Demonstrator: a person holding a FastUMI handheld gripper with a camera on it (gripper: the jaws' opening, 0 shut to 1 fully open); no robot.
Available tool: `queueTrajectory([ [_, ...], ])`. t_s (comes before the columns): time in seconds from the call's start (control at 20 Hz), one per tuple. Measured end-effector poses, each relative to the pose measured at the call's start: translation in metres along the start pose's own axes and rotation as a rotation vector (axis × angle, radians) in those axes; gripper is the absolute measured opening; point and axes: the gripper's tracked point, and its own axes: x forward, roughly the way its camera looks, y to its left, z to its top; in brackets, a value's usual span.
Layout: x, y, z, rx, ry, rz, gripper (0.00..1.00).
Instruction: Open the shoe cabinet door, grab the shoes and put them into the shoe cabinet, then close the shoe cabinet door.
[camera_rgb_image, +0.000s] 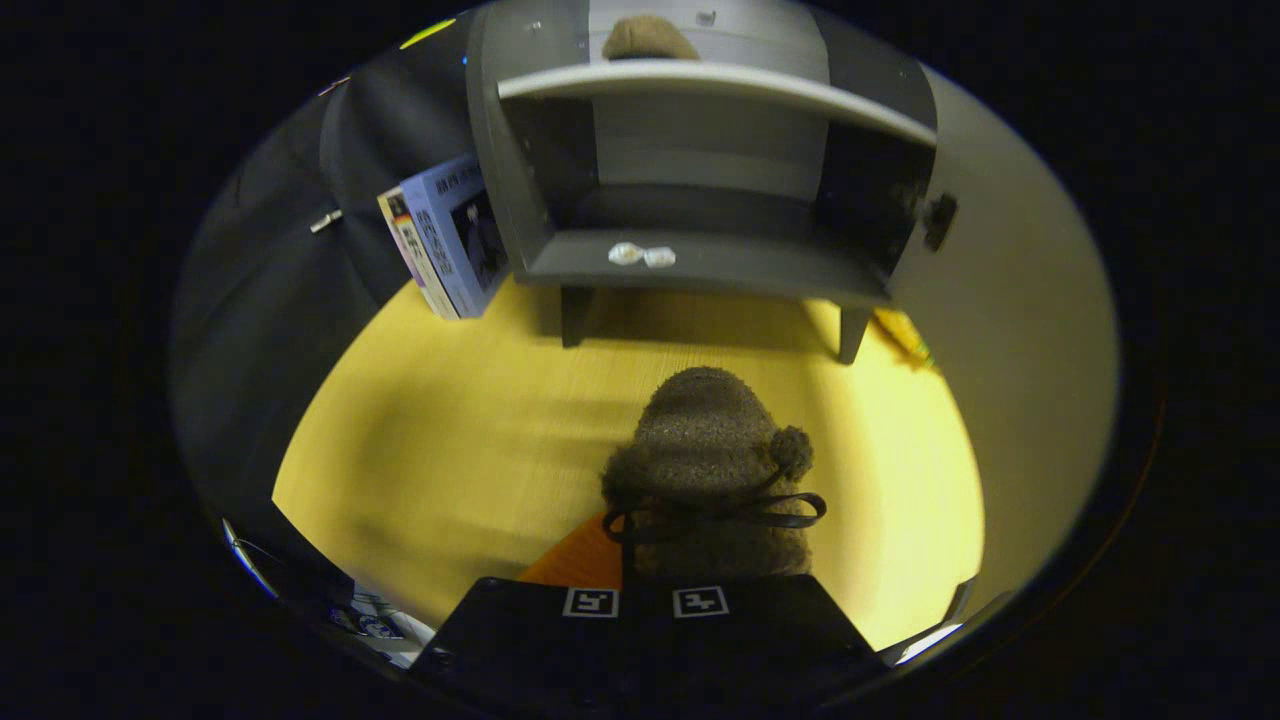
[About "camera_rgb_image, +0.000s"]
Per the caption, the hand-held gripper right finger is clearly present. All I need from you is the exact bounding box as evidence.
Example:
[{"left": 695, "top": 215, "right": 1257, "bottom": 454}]
[{"left": 645, "top": 575, "right": 886, "bottom": 706}]

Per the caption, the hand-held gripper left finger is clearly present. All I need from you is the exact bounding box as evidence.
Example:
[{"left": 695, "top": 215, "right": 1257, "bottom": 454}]
[{"left": 410, "top": 513, "right": 646, "bottom": 706}]

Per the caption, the brown fuzzy shoe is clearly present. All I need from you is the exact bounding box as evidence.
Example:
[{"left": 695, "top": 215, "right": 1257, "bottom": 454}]
[
  {"left": 602, "top": 14, "right": 701, "bottom": 61},
  {"left": 600, "top": 366, "right": 828, "bottom": 583}
]

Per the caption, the black backdrop cloth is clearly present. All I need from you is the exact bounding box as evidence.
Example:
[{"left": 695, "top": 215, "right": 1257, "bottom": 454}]
[{"left": 170, "top": 20, "right": 521, "bottom": 601}]

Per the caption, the grey shoe cabinet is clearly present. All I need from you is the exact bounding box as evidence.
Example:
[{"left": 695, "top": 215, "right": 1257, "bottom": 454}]
[{"left": 465, "top": 0, "right": 941, "bottom": 366}]

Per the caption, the blue book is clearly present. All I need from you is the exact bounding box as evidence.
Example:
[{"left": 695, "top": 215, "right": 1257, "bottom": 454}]
[{"left": 400, "top": 153, "right": 511, "bottom": 319}]

